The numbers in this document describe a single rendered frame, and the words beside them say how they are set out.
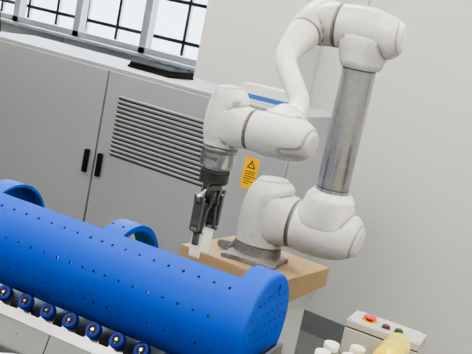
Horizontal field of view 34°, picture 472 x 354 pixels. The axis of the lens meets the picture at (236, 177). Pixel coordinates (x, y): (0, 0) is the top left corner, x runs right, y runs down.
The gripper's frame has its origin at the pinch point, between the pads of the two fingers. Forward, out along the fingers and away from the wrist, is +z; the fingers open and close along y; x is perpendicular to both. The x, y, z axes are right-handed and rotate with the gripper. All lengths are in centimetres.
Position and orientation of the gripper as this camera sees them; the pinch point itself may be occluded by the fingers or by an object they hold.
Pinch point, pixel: (200, 243)
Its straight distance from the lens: 203.1
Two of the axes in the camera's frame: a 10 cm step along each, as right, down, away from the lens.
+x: 8.8, 2.6, -4.0
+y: -4.3, 1.0, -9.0
